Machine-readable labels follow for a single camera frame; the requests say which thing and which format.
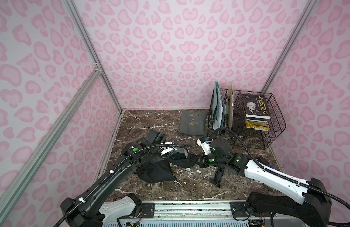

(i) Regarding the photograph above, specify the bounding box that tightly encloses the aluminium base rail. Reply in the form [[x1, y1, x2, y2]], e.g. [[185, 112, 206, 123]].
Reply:
[[70, 200, 317, 227]]

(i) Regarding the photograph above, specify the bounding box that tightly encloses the beige file folder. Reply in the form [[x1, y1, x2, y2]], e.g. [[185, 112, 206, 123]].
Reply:
[[226, 83, 234, 130]]

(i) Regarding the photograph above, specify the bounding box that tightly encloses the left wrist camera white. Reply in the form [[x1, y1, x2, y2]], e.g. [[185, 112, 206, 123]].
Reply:
[[159, 142, 191, 159]]

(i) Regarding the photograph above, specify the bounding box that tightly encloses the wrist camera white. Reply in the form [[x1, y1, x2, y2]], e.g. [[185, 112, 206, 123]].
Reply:
[[159, 142, 191, 159], [196, 136, 212, 155]]

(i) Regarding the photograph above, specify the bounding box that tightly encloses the grey hair dryer pouch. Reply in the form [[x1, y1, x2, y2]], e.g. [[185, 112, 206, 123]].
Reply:
[[179, 111, 207, 136]]

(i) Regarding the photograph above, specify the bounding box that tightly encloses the dark green hair dryer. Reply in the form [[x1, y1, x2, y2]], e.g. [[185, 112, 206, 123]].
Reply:
[[210, 166, 224, 188]]

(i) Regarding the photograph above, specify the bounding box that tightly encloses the black wire file rack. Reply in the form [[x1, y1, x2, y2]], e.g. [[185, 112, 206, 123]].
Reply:
[[207, 87, 287, 150]]

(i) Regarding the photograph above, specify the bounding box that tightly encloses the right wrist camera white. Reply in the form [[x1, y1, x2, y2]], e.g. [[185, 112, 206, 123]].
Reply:
[[196, 136, 212, 155]]

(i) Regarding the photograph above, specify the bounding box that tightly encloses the black portrait book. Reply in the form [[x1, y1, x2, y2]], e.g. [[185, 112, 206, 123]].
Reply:
[[243, 94, 271, 120]]

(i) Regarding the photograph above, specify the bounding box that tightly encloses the green file folder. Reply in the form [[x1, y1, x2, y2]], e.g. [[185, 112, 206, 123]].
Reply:
[[211, 82, 225, 130]]

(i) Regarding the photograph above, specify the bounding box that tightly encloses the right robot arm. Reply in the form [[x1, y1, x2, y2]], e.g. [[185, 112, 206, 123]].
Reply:
[[197, 136, 350, 227]]

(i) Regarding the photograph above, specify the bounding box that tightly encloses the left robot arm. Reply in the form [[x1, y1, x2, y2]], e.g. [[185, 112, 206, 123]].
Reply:
[[55, 129, 196, 227]]

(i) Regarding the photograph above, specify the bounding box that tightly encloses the yellow striped book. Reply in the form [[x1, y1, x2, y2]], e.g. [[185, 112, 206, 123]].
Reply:
[[245, 118, 270, 131]]

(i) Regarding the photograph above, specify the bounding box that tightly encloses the black pouch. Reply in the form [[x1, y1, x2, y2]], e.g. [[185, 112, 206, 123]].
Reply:
[[136, 160, 177, 183], [167, 153, 200, 168]]

